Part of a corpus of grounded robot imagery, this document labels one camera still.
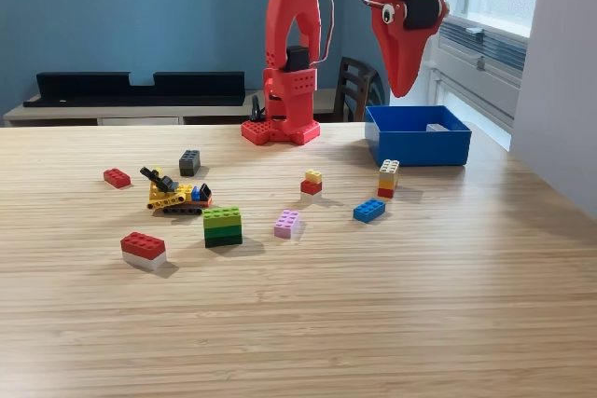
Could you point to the yellow red white brick stack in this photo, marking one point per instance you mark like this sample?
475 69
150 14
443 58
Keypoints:
311 186

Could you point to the green lego brick stack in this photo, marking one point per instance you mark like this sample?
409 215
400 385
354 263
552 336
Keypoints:
223 228

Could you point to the small yellow toy digger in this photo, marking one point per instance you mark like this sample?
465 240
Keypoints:
172 195

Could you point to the white lego brick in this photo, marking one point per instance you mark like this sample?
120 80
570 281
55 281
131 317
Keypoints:
437 127

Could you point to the blue plastic bin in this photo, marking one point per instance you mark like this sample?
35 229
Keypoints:
420 148

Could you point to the blue lego brick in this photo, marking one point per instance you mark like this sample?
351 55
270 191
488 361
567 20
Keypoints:
368 210

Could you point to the pink lego brick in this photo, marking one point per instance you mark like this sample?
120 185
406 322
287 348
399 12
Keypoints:
286 224

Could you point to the dark grey lego brick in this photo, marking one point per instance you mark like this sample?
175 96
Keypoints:
189 164

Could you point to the small red lego brick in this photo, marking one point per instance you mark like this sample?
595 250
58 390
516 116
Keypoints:
116 178

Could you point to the dark wooden chair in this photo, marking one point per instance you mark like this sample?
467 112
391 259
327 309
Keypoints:
356 64

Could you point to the grey window vent grille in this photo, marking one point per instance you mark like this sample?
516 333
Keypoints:
499 48

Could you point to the beige orange red brick stack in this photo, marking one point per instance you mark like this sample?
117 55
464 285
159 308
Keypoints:
388 179

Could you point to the pale wooden sideboard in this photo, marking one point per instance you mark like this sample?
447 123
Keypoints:
226 112

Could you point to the red and white brick stack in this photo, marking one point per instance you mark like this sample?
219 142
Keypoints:
142 249

